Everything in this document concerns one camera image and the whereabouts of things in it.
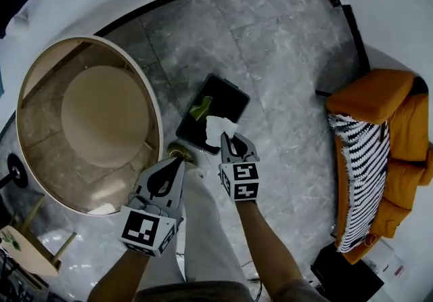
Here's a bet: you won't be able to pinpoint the person's grey printed t-shirt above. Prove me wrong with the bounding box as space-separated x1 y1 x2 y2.
135 278 332 302

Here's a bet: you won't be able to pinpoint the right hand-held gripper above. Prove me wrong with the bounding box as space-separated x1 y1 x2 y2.
219 131 260 203

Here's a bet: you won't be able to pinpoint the black waste bin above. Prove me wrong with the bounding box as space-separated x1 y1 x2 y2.
175 72 251 156

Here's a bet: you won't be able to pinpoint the white tissue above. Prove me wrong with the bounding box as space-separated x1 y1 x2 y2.
205 115 239 148

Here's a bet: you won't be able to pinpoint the small green leafy plant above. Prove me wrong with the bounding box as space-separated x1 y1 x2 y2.
0 231 21 249

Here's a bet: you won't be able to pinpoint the person's right forearm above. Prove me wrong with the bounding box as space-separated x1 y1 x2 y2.
235 199 304 298

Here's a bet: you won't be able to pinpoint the black flat box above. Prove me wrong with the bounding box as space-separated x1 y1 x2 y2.
310 242 385 302

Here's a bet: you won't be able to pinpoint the wooden shelf rack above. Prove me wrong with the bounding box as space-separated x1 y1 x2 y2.
0 249 48 302

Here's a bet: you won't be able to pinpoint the white flat box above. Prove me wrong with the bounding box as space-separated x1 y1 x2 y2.
367 238 407 283

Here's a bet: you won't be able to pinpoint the orange sofa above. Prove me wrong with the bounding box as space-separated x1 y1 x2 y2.
325 68 433 265

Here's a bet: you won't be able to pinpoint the person's olive right shoe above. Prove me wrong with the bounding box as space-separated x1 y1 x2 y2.
166 142 199 166

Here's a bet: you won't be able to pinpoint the round glass coffee table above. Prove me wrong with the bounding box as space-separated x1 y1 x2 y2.
15 36 165 216

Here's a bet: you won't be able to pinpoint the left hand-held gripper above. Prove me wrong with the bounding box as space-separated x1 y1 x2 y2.
120 157 187 257

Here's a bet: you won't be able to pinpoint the black white striped blanket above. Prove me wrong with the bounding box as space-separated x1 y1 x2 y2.
327 112 392 254

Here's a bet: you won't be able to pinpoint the person's left forearm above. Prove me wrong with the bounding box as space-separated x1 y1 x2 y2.
88 249 152 302

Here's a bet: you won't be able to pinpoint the wooden side table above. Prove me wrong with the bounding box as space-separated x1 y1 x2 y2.
0 192 78 278

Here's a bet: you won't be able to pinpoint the person's light trousers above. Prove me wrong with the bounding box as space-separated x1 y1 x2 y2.
148 161 250 286

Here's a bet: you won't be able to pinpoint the yellow cloth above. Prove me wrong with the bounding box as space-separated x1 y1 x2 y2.
188 94 214 121

